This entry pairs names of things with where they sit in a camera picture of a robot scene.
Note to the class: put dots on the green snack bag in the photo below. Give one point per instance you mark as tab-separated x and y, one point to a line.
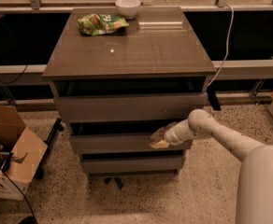
101	24

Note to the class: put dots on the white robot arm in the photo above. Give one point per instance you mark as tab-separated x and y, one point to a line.
255	180

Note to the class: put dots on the grey drawer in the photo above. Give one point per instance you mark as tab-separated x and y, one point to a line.
166	163
111	100
111	143

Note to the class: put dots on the black bracket behind cabinet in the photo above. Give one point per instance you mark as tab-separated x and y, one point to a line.
212	98

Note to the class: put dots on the white ceramic bowl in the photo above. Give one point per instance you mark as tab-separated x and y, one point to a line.
128	8

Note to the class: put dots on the grey top drawer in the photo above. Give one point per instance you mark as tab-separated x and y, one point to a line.
111	100

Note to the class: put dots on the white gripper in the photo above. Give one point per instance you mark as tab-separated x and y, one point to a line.
170	136

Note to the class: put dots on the grey bottom drawer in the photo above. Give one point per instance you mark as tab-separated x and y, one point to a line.
166	163

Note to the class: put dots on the grey drawer cabinet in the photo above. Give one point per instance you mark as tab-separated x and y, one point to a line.
158	43

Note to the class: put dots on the black stand leg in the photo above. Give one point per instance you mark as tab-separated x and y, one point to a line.
57	127

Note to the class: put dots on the open cardboard box left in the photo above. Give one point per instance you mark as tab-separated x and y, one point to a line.
26	150

